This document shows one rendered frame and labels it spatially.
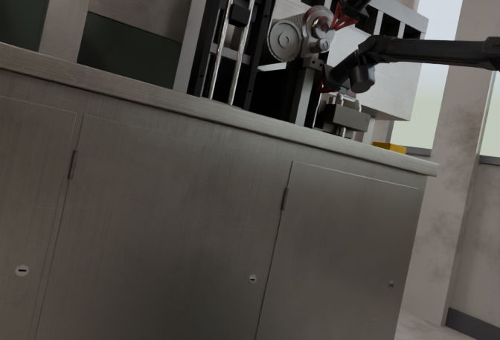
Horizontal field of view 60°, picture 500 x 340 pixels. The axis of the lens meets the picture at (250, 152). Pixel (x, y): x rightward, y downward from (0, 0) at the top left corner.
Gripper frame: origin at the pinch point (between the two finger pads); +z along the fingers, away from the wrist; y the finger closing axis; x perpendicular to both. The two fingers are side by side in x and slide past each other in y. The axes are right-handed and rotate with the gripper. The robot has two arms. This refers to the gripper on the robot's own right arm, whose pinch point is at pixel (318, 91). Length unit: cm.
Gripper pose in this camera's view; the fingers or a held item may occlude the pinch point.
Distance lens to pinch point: 147.0
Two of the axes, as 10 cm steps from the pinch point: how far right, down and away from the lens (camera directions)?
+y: 8.4, 1.8, 5.2
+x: -0.8, -8.9, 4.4
